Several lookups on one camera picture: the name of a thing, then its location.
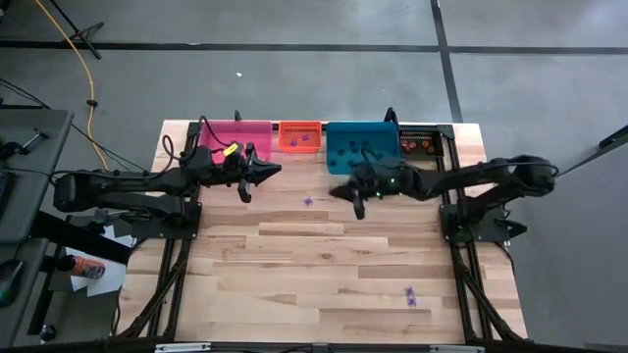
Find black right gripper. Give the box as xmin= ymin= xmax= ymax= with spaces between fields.
xmin=328 ymin=160 xmax=419 ymax=222

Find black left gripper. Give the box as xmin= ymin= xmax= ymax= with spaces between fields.
xmin=210 ymin=141 xmax=284 ymax=205

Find orange plastic basket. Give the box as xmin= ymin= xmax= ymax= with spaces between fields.
xmin=278 ymin=121 xmax=324 ymax=155

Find blue plastic bin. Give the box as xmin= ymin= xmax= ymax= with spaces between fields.
xmin=326 ymin=121 xmax=401 ymax=176

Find black plastic basket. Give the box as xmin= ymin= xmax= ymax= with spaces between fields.
xmin=397 ymin=126 xmax=445 ymax=160

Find pink plastic bin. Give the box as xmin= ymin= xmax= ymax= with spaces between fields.
xmin=198 ymin=120 xmax=274 ymax=166

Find white paper sheets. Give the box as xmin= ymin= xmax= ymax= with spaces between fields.
xmin=65 ymin=224 xmax=137 ymax=298

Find black table beam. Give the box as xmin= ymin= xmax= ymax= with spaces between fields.
xmin=29 ymin=210 xmax=134 ymax=266

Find orange spray can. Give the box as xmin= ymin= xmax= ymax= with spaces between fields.
xmin=56 ymin=254 xmax=107 ymax=280

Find black tripod stand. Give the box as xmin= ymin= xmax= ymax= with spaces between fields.
xmin=47 ymin=0 xmax=106 ymax=61

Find grey side table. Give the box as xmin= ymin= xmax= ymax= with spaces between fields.
xmin=0 ymin=108 xmax=75 ymax=246

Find grey partition panel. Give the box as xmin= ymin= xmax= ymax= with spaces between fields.
xmin=507 ymin=141 xmax=628 ymax=352

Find black clamp tool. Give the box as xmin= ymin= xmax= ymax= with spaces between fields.
xmin=0 ymin=127 xmax=50 ymax=161

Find black diagonal bar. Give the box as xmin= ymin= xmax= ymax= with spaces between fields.
xmin=571 ymin=125 xmax=628 ymax=171

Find dark computer mouse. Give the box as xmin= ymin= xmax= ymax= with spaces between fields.
xmin=0 ymin=258 xmax=25 ymax=309

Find grey low table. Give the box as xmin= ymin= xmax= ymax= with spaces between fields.
xmin=0 ymin=237 xmax=50 ymax=347

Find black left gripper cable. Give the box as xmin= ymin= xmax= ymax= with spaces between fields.
xmin=161 ymin=115 xmax=232 ymax=166

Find black aluminium rig frame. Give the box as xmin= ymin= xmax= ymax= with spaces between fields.
xmin=115 ymin=120 xmax=529 ymax=353

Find yellow power cable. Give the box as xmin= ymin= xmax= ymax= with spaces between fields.
xmin=33 ymin=0 xmax=109 ymax=171

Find silver frame bracket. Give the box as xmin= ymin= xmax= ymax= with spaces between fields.
xmin=155 ymin=342 xmax=212 ymax=353
xmin=430 ymin=344 xmax=486 ymax=353

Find black floor cable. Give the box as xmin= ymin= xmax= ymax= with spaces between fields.
xmin=0 ymin=76 xmax=153 ymax=190

